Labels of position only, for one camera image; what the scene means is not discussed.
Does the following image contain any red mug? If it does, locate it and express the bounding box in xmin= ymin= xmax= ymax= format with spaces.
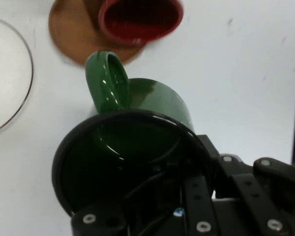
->
xmin=97 ymin=0 xmax=184 ymax=47

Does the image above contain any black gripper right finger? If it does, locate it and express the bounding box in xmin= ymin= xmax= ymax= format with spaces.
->
xmin=199 ymin=134 xmax=295 ymax=236

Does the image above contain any wooden mug tree stand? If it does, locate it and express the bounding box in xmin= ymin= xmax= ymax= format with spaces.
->
xmin=48 ymin=0 xmax=148 ymax=66

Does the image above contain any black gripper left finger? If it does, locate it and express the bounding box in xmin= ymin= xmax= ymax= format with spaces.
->
xmin=71 ymin=172 xmax=220 ymax=236

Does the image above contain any white plate with black rim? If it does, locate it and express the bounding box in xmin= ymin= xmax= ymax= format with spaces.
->
xmin=0 ymin=16 xmax=34 ymax=136

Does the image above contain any green enamel mug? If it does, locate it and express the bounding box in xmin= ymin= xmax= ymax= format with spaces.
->
xmin=51 ymin=50 xmax=212 ymax=218

